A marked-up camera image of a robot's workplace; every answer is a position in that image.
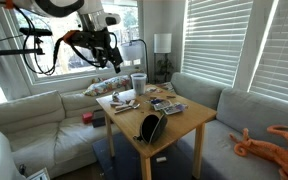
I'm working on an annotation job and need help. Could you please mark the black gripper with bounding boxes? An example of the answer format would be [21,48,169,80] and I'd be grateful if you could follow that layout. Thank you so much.
[71,29,124,75]

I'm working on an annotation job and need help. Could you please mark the clear plastic cup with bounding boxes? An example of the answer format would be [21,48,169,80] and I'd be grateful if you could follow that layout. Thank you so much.
[130,72,148,97]

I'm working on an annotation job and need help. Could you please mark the silver metal cup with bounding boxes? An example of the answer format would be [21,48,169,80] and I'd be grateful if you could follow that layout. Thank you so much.
[132,77,147,95]

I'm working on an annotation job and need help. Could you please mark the arc lamp with white shade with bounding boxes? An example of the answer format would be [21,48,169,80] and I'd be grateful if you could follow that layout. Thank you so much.
[120,38,150,76]

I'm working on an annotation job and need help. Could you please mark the white patterned pillow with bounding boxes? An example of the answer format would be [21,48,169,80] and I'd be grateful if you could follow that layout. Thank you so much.
[83,75,133,98]

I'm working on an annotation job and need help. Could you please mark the large glass window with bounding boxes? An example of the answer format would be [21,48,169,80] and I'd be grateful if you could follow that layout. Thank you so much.
[3,0,142,84]

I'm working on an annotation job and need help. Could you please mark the floor lamp with white shade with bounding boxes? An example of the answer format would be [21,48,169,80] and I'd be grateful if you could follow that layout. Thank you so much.
[153,32,173,84]

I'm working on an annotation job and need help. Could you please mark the colourful picture book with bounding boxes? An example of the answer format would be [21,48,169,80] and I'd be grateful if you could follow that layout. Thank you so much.
[156,81,177,94]

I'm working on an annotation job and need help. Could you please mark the clear packet with blue items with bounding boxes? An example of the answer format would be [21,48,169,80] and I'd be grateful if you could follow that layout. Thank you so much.
[150,98,173,112]

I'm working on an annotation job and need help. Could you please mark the dark box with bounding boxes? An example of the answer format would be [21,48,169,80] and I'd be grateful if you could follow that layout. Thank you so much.
[91,109,107,129]

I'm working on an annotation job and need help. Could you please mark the small red box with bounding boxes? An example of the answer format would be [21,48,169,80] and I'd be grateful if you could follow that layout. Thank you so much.
[81,111,94,125]

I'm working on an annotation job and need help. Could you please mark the clear packet with purple items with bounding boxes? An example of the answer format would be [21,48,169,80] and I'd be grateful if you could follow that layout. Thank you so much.
[163,102,188,116]

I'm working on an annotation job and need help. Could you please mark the black zip case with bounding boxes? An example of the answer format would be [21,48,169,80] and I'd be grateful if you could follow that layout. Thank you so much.
[132,113,169,145]

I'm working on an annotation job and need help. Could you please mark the light wooden table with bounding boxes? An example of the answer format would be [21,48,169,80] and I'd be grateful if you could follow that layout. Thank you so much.
[95,83,218,180]

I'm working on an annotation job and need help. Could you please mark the white window blind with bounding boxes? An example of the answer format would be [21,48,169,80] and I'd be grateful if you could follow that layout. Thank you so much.
[181,0,254,87]
[249,0,288,107]

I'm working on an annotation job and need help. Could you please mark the dark blue rug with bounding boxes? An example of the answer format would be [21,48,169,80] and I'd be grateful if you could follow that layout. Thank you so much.
[91,132,202,180]

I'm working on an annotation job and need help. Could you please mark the small white block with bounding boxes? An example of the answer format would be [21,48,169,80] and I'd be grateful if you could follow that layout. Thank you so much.
[155,156,168,164]

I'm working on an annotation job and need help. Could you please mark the white leather sofa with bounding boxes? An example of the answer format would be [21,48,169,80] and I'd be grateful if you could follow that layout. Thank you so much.
[0,87,122,179]

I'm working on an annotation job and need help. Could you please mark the silver framed panel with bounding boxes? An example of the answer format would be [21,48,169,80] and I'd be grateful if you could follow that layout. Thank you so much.
[26,167,51,180]

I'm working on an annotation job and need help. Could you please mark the grey fabric sofa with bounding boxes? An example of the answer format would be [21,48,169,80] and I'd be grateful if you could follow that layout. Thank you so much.
[170,71,288,180]

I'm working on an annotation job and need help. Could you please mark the orange octopus plush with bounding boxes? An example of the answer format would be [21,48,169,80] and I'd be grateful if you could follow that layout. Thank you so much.
[229,124,288,180]

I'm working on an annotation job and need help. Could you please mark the orange wrist cable strap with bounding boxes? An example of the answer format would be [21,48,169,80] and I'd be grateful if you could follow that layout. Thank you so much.
[62,29,80,44]

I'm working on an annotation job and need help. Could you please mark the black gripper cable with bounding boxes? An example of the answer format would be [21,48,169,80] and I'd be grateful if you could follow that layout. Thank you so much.
[21,9,68,77]

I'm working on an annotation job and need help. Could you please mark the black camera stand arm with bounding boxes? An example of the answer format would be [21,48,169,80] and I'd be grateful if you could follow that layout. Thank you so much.
[0,27,54,63]

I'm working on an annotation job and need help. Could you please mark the orange forearm cable strap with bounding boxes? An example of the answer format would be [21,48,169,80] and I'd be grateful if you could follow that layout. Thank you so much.
[4,0,15,10]

